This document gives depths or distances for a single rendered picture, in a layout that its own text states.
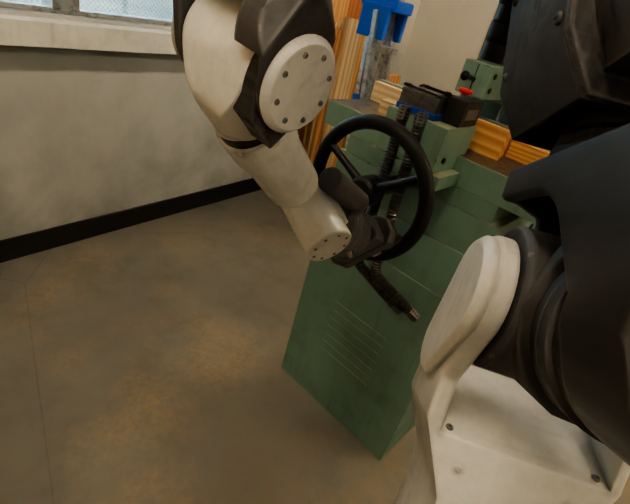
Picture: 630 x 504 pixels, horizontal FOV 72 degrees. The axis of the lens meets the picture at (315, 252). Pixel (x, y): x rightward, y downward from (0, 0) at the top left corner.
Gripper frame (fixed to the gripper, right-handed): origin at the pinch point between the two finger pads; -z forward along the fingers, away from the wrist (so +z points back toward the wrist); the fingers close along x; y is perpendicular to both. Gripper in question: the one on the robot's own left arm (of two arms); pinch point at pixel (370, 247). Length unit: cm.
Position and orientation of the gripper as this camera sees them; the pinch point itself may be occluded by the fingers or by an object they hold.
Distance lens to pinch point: 79.6
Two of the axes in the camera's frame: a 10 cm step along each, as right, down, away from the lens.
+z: -4.7, -2.1, -8.6
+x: 8.3, -4.5, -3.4
